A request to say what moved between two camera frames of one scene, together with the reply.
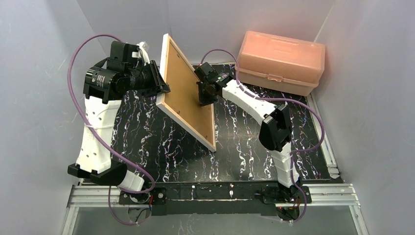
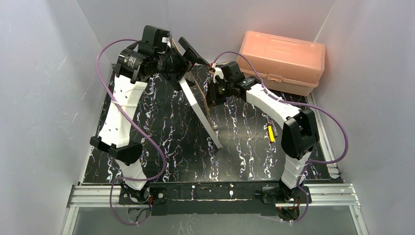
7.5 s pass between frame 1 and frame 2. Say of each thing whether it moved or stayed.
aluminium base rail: stayed
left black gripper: moved
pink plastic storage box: stayed
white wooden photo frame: moved
